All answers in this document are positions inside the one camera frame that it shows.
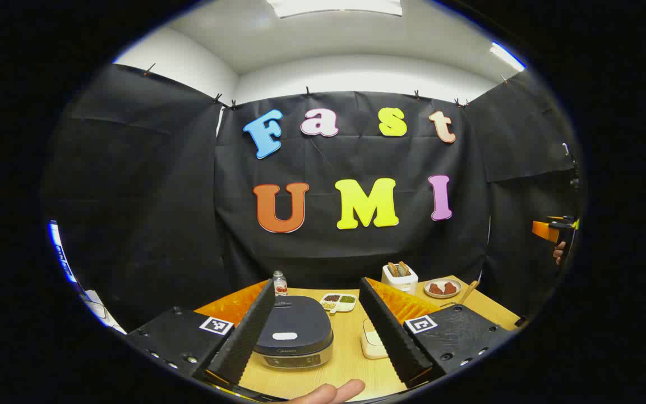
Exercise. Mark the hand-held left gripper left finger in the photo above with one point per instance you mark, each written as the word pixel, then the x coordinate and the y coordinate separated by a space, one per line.
pixel 244 336

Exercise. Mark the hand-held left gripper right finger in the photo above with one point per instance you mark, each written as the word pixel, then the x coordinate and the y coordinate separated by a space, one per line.
pixel 390 336

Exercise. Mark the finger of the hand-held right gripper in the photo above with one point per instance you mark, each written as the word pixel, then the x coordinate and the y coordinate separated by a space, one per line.
pixel 543 230

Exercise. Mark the clear container of white rice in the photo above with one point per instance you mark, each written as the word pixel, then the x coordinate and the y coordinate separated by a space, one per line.
pixel 372 342

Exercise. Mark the dark grey rice cooker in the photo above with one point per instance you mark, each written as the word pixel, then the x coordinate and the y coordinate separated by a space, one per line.
pixel 292 328

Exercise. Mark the wooden spoon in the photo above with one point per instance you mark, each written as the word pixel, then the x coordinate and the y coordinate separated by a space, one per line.
pixel 469 292

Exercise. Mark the white toaster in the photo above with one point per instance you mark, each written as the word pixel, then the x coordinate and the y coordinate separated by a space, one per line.
pixel 400 280

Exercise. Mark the white divided condiment dish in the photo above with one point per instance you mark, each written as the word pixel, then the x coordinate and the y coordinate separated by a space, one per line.
pixel 338 303

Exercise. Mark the small clear bottle red label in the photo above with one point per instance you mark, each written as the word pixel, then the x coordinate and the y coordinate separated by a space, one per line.
pixel 280 285

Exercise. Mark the red meat piece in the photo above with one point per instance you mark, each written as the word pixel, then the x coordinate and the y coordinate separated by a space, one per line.
pixel 450 288
pixel 436 289

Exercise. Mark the white round plate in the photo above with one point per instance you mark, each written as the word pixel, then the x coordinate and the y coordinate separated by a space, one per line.
pixel 442 295

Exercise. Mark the toast slice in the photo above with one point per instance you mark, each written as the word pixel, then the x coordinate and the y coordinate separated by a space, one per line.
pixel 392 269
pixel 404 268

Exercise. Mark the black backdrop cloth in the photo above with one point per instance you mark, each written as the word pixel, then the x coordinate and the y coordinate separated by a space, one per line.
pixel 334 247

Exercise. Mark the white side desk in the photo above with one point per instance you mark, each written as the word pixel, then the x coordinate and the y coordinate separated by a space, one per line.
pixel 101 311

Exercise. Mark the small ceiling light panel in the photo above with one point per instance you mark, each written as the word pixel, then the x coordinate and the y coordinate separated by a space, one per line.
pixel 507 56

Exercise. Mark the computer monitor screen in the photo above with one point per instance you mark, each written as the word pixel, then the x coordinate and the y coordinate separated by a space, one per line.
pixel 60 252

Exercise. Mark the large ceiling light panel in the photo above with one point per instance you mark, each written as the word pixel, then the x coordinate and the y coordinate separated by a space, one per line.
pixel 334 7

